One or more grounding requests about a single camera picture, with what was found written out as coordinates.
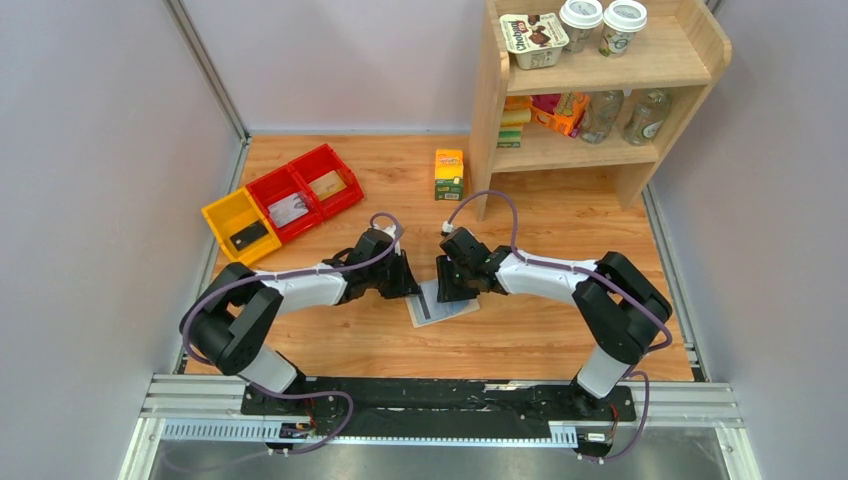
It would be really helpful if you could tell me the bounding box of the gold credit card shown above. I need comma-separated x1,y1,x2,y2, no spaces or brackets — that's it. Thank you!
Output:
309,170,347,201

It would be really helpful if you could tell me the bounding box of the red plastic bin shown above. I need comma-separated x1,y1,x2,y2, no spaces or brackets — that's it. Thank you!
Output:
247,166,323,244
290,144,364,219

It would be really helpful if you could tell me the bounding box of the red far plastic bin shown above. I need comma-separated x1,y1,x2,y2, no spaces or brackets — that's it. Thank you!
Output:
290,144,364,219

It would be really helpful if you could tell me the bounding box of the grey translucent card holder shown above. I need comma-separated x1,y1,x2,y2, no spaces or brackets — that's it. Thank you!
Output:
405,279,480,328

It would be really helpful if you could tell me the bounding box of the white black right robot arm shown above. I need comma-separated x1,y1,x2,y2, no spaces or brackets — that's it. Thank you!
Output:
437,223,673,399

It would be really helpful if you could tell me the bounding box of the aluminium frame rail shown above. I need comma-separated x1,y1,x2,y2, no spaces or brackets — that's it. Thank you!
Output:
139,374,761,479

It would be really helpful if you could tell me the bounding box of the yellow green juice carton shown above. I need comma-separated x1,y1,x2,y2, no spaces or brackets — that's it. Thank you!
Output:
434,149,464,201

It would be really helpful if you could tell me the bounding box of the left white-lidded paper cup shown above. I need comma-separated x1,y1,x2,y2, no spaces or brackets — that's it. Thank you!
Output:
558,0,603,53

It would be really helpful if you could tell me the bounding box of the red middle plastic bin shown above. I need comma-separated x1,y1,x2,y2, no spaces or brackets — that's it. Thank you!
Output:
247,166,323,244

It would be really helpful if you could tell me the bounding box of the right white-lidded paper cup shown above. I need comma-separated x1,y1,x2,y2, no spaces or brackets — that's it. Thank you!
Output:
598,0,648,58

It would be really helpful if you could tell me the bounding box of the clear plastic bottle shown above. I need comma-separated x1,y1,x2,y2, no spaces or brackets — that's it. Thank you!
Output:
579,90,625,144
623,88,673,146

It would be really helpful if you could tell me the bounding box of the orange snack box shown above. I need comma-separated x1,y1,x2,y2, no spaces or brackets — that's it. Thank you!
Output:
531,92,590,138

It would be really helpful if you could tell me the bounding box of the left clear plastic bottle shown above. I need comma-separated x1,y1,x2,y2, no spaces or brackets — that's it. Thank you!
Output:
579,90,625,144

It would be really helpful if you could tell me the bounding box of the wooden shelf unit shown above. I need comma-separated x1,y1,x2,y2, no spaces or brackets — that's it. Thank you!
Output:
466,1,733,209

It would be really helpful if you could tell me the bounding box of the Chobani yogurt cup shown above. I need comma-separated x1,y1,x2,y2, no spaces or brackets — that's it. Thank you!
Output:
499,13,570,70

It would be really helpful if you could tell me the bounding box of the right clear plastic bottle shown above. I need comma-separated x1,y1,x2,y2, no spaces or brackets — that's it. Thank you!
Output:
623,88,673,146

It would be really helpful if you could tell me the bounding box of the white-lidded paper cup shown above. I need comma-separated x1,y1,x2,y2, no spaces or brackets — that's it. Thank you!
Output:
558,0,603,53
598,0,648,58

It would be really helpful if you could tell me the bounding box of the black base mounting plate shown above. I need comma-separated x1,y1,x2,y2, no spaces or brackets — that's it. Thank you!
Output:
241,377,637,440

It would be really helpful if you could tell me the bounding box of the black credit card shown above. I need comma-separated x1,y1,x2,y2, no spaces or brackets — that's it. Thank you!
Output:
230,220,268,252

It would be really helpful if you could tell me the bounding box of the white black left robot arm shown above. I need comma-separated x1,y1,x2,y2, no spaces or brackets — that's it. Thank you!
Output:
179,227,421,393

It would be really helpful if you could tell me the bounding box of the yellow green sponge stack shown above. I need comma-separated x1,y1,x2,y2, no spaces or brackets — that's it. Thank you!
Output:
496,95,532,148

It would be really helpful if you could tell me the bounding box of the yellow plastic bin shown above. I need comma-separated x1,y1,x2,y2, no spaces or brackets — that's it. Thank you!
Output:
201,187,282,266

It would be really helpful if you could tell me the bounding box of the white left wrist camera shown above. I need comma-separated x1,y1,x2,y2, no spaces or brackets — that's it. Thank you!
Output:
374,224,404,239

